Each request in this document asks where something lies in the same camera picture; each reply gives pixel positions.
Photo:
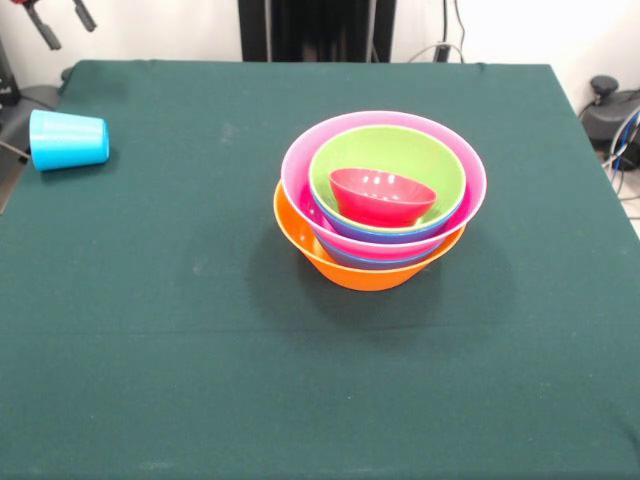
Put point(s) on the dark green tablecloth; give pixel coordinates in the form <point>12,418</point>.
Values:
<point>150,300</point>

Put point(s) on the blue plastic bowl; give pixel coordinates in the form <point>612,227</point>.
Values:
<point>385,237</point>
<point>375,263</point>

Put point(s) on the grey floor base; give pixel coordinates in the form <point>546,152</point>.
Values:
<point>37,95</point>

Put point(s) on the large pink plastic bowl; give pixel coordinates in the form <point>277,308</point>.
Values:
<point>300,165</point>

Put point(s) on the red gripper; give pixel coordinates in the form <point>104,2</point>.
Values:
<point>19,2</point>

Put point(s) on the small red plastic bowl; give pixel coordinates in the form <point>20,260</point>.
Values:
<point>375,205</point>

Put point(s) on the blue plastic cup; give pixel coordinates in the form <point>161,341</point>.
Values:
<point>65,140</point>

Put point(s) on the green plastic bowl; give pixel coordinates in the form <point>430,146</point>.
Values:
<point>390,150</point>

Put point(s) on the black power plug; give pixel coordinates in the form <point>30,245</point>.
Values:
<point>442,52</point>

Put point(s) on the black stand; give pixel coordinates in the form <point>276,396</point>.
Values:
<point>320,30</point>

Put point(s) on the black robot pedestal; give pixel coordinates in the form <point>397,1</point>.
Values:
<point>7,85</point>

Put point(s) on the black floor foot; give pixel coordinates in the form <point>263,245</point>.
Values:
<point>610,115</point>

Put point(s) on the orange plastic bowl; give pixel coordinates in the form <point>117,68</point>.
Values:
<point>360,277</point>

